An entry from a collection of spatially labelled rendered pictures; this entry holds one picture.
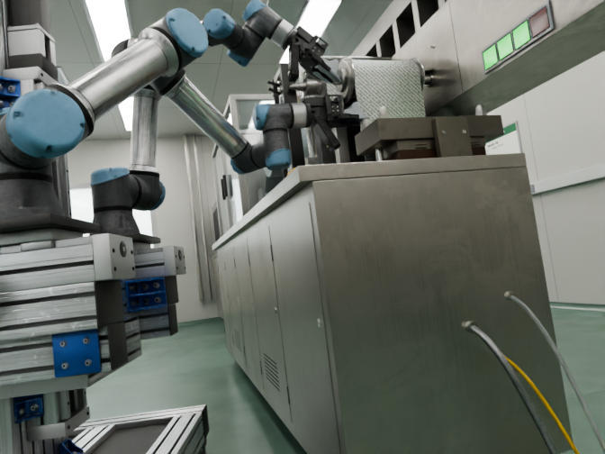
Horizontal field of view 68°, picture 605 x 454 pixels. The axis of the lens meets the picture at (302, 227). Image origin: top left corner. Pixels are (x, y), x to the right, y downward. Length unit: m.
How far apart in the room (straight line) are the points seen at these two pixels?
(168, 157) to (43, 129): 6.15
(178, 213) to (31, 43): 5.58
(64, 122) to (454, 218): 0.91
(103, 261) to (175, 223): 5.93
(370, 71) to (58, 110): 0.95
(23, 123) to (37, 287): 0.31
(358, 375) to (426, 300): 0.25
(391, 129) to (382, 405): 0.70
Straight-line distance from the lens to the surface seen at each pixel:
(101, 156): 7.13
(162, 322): 1.44
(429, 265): 1.18
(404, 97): 1.56
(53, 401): 1.30
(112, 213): 1.50
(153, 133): 1.67
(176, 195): 6.93
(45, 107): 0.95
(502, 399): 1.32
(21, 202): 1.04
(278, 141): 1.31
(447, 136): 1.32
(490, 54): 1.47
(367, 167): 1.13
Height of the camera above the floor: 0.67
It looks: 5 degrees up
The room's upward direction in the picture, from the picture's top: 7 degrees counter-clockwise
